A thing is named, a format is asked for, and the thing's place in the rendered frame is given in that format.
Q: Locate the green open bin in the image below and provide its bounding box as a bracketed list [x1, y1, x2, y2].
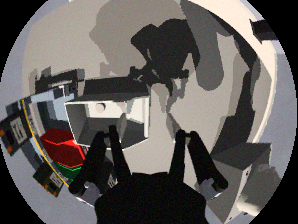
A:
[53, 161, 82, 180]

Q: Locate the red open bin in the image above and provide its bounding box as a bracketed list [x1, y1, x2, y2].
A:
[40, 128, 88, 168]

